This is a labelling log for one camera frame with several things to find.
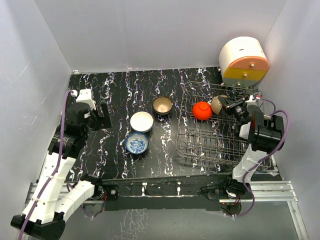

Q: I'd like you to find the red bowl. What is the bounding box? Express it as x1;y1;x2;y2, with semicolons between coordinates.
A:
192;101;213;121

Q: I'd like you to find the black glossy bowl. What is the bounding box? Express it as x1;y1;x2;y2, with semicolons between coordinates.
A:
210;95;227;115

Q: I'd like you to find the blue white patterned bowl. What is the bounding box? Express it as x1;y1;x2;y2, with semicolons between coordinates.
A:
125;132;150;155

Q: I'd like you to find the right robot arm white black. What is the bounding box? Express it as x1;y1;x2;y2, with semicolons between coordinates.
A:
200;94;287;202

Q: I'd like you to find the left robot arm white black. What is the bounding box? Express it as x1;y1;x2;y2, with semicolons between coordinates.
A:
10;102;112;240

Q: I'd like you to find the aluminium frame rail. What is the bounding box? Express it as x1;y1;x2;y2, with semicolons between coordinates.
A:
25;181;309;240

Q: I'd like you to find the wire dish rack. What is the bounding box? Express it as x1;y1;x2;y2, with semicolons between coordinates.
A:
175;81;260;166

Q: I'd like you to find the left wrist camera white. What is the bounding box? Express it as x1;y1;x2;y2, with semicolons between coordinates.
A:
70;88;96;110

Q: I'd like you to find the brown beige bowl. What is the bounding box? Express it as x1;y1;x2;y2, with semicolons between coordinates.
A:
152;96;173;115

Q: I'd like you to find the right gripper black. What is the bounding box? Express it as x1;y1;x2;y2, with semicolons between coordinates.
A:
218;96;246;124

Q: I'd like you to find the round drawer cabinet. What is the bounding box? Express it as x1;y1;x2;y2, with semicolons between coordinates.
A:
218;36;270;88

